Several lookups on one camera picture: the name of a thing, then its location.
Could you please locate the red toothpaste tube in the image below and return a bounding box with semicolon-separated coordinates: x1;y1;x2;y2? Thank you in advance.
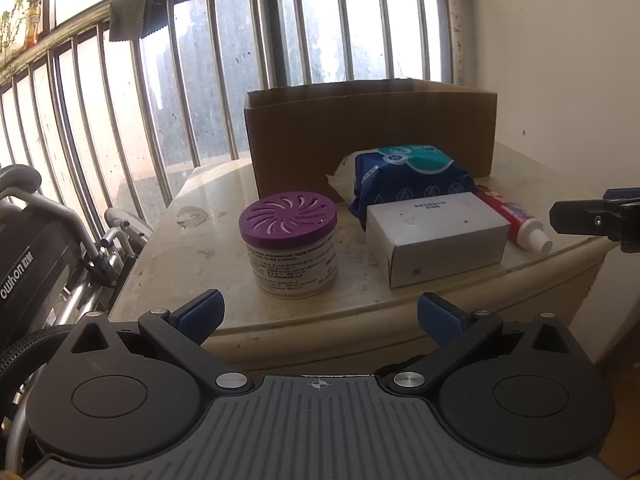
475;185;553;252

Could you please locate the brown cardboard box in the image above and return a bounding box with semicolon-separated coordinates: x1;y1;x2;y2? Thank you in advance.
243;78;498;200

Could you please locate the orange bottle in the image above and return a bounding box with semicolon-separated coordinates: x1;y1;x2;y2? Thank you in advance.
25;0;42;45

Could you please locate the grey cloth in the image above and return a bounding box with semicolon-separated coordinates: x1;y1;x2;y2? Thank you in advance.
109;0;168;43

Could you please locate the white wall pipe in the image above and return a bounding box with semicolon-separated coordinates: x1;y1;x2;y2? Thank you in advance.
447;0;488;86

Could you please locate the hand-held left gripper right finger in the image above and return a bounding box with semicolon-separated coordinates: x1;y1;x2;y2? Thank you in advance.
392;292;576;395

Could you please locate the purple lid air freshener jar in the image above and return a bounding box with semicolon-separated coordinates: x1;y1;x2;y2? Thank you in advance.
238;191;338;300

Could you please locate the blue wet wipes pack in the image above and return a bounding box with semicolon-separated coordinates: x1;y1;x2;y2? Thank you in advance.
325;144;478;231

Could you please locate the folded black wheelchair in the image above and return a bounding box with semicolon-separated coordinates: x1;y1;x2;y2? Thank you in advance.
0;165;156;476

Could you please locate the white rectangular carton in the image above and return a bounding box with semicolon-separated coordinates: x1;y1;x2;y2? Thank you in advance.
366;191;511;289

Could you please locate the metal window railing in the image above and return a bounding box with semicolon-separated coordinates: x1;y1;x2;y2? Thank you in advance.
0;0;466;241

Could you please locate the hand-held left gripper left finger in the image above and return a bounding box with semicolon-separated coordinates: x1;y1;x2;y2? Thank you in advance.
67;289;253;395

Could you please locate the green plant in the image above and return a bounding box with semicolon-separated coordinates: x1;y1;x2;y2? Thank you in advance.
0;0;26;56

